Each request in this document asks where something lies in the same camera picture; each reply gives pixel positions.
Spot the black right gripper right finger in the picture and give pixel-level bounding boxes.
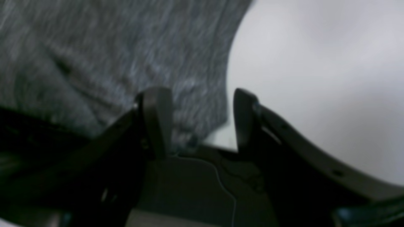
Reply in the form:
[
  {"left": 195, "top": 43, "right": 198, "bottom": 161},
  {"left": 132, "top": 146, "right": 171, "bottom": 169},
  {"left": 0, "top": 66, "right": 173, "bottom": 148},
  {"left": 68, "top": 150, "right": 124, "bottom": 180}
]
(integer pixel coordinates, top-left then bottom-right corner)
[{"left": 233, "top": 89, "right": 403, "bottom": 227}]

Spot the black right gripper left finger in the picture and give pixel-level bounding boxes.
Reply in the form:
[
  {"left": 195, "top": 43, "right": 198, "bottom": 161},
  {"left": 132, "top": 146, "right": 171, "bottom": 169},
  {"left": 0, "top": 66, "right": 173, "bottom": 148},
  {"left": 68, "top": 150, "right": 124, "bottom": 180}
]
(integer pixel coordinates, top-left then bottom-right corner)
[{"left": 1, "top": 87, "right": 173, "bottom": 227}]

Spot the grey t-shirt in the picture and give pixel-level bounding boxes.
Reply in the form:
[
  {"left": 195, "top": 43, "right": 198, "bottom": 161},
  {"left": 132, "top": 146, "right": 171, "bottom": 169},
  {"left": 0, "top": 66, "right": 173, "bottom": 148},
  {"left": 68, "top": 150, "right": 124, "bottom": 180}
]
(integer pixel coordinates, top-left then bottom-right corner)
[{"left": 0, "top": 0, "right": 251, "bottom": 151}]

